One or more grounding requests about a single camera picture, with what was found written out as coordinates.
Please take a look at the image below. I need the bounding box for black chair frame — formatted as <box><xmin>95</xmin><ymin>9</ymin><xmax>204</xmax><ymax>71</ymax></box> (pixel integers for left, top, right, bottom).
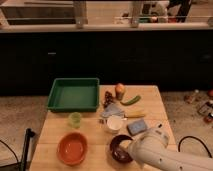
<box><xmin>1</xmin><ymin>128</ymin><xmax>36</xmax><ymax>171</ymax></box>

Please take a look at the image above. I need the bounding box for black floor cable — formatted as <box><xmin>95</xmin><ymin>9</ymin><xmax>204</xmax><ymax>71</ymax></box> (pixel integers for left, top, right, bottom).
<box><xmin>178</xmin><ymin>135</ymin><xmax>213</xmax><ymax>160</ymax></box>

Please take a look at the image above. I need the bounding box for orange bowl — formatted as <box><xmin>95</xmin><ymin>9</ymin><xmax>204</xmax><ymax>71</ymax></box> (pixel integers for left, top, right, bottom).
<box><xmin>57</xmin><ymin>132</ymin><xmax>88</xmax><ymax>166</ymax></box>

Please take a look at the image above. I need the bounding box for grey blue cloth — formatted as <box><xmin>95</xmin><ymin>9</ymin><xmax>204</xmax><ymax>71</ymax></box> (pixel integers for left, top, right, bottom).
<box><xmin>101</xmin><ymin>104</ymin><xmax>124</xmax><ymax>118</ymax></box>

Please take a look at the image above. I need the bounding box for dark purple bowl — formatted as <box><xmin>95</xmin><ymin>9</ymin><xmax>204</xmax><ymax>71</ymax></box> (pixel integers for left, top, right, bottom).
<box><xmin>110</xmin><ymin>134</ymin><xmax>133</xmax><ymax>164</ymax></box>

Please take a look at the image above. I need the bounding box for dark grape bunch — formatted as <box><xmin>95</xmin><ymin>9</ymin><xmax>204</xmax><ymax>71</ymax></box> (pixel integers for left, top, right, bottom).
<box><xmin>104</xmin><ymin>91</ymin><xmax>115</xmax><ymax>107</ymax></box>

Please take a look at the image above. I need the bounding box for green cucumber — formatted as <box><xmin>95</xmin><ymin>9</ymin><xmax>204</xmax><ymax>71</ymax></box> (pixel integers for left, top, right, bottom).
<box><xmin>120</xmin><ymin>95</ymin><xmax>141</xmax><ymax>106</ymax></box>

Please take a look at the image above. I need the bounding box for blue sponge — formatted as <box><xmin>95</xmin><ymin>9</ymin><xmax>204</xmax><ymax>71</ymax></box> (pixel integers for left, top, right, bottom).
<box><xmin>127</xmin><ymin>119</ymin><xmax>147</xmax><ymax>136</ymax></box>

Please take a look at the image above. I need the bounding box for yellow handled knife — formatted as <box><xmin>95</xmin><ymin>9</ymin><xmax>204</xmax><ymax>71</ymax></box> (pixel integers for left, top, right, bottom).
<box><xmin>123</xmin><ymin>111</ymin><xmax>146</xmax><ymax>120</ymax></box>

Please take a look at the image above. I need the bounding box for green plastic tray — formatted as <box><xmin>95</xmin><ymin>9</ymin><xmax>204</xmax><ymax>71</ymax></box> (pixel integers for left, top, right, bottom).
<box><xmin>47</xmin><ymin>78</ymin><xmax>99</xmax><ymax>112</ymax></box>

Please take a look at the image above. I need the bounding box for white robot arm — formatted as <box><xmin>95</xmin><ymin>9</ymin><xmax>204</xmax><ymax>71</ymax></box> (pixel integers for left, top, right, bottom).
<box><xmin>124</xmin><ymin>127</ymin><xmax>213</xmax><ymax>171</ymax></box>

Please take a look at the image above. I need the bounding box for green plastic cup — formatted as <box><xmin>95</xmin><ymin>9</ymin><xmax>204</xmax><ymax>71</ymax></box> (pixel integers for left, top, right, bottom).
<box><xmin>68</xmin><ymin>112</ymin><xmax>81</xmax><ymax>129</ymax></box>

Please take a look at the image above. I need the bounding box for white cup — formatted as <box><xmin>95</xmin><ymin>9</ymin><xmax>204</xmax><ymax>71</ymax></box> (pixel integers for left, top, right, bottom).
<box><xmin>104</xmin><ymin>115</ymin><xmax>124</xmax><ymax>134</ymax></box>

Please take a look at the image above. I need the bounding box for orange yellow bottle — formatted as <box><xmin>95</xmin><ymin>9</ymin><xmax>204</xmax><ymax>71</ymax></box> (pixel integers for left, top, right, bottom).
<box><xmin>115</xmin><ymin>83</ymin><xmax>125</xmax><ymax>100</ymax></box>

